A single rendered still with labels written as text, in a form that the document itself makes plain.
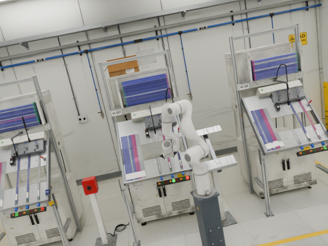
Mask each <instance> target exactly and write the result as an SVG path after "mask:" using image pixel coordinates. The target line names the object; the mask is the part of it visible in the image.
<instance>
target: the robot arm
mask: <svg viewBox="0 0 328 246"><path fill-rule="evenodd" d="M181 113H182V120H181V123H180V125H181V129H182V131H183V134H184V136H185V137H186V138H187V139H188V140H190V141H192V142H193V143H194V146H193V147H191V148H189V149H187V150H186V151H185V153H184V159H185V161H186V162H187V163H189V164H190V165H191V166H192V168H193V173H194V178H195V184H196V189H195V190H194V191H193V195H194V197H196V198H199V199H205V198H209V197H212V196H213V195H214V194H215V193H216V190H215V188H213V187H211V186H210V180H209V174H208V169H207V165H206V164H205V163H200V159H202V158H203V157H205V156H206V155H208V153H209V147H208V145H207V143H206V142H205V141H204V140H203V139H202V138H201V137H200V136H199V135H198V134H197V132H196V130H195V128H194V125H193V123H192V119H191V115H192V104H191V102H190V101H188V100H181V101H178V102H175V103H166V104H165V105H163V107H162V134H163V135H164V136H167V137H170V138H172V139H173V140H174V141H175V143H171V141H169V140H166V141H164V142H163V144H162V146H163V154H162V155H160V157H162V158H163V159H165V158H169V157H174V156H175V155H176V154H177V152H178V151H180V139H179V137H178V136H177V135H176V134H175V133H174V132H173V131H172V116H176V115H179V114H181Z"/></svg>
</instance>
